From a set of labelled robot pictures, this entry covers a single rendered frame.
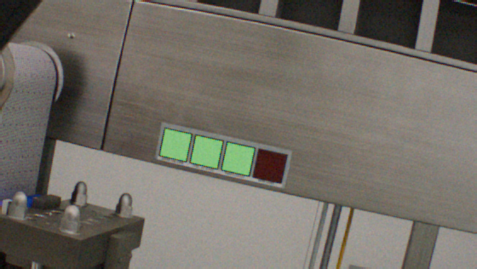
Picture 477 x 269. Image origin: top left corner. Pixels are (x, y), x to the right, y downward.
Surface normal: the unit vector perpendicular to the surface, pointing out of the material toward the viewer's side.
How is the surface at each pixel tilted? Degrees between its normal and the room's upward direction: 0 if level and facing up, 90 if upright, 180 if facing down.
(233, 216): 90
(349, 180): 90
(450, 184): 90
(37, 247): 90
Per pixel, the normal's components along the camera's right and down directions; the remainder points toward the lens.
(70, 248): -0.18, 0.01
